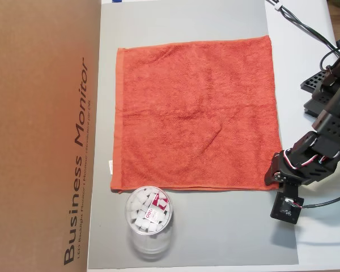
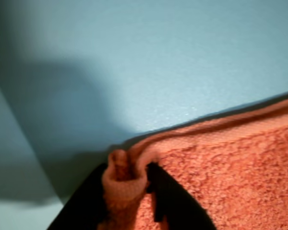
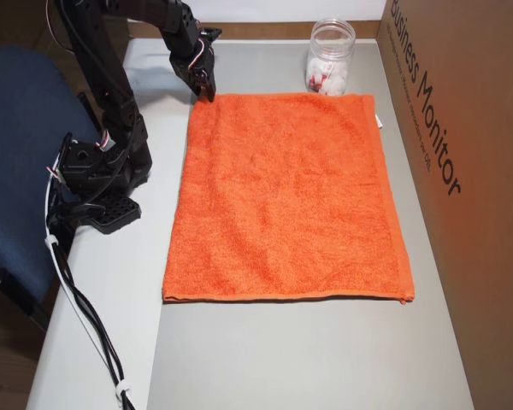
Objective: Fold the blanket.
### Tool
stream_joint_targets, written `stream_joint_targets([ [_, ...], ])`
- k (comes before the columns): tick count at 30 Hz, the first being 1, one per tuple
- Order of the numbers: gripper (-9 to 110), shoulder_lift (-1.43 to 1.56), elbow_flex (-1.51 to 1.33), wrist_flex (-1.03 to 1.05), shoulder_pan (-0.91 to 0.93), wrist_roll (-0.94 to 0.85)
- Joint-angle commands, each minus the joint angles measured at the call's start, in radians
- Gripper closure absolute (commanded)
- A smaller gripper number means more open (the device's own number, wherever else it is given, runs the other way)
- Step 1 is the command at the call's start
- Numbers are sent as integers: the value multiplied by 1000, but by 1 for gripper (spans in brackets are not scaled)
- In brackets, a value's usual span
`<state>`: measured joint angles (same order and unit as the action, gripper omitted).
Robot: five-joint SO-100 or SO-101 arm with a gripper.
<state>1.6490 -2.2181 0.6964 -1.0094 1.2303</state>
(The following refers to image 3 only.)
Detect grey table mat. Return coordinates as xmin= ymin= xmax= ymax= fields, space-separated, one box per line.
xmin=147 ymin=40 xmax=475 ymax=410

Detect black perforated clamp plate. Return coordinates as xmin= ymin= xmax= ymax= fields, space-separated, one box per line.
xmin=89 ymin=194 xmax=143 ymax=235

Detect black chair frame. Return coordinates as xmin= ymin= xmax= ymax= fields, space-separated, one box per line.
xmin=0 ymin=268 xmax=50 ymax=332

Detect black power cable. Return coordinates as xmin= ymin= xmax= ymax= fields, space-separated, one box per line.
xmin=46 ymin=200 xmax=136 ymax=410
xmin=50 ymin=204 xmax=138 ymax=410

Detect orange terry towel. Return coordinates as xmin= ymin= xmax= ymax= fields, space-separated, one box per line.
xmin=161 ymin=91 xmax=416 ymax=305

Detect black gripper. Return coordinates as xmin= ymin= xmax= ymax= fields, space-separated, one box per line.
xmin=168 ymin=37 xmax=217 ymax=103

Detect brown cardboard panel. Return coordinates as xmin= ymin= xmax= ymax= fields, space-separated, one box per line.
xmin=126 ymin=0 xmax=388 ymax=43

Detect blue fabric chair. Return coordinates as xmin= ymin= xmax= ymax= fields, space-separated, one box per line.
xmin=0 ymin=45 xmax=103 ymax=308

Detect brown cardboard monitor box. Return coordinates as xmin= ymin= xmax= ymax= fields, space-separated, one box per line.
xmin=378 ymin=0 xmax=513 ymax=410

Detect black and white cables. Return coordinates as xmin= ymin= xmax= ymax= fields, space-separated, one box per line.
xmin=44 ymin=174 xmax=132 ymax=410

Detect clear plastic jar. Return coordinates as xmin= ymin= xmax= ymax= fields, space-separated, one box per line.
xmin=304 ymin=17 xmax=357 ymax=97

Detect red white servo wire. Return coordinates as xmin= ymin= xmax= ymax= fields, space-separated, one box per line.
xmin=45 ymin=131 xmax=112 ymax=180
xmin=186 ymin=37 xmax=211 ymax=74

